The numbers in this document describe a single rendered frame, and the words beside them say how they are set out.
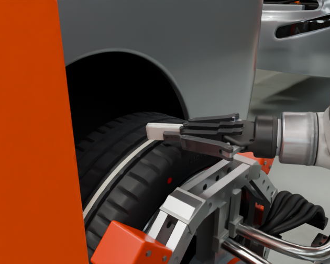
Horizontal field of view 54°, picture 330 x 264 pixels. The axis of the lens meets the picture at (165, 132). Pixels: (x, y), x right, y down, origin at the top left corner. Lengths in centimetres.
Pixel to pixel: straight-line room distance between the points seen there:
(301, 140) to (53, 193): 43
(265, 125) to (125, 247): 29
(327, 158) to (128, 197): 33
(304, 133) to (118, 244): 33
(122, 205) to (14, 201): 39
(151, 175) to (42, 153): 41
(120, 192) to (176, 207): 10
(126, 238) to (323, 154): 33
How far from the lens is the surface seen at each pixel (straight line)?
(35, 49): 17
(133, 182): 58
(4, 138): 17
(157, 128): 61
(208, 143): 55
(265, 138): 56
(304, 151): 56
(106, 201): 59
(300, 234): 239
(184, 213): 57
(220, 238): 66
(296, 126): 56
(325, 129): 55
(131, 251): 49
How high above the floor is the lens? 145
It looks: 23 degrees down
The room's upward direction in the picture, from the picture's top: straight up
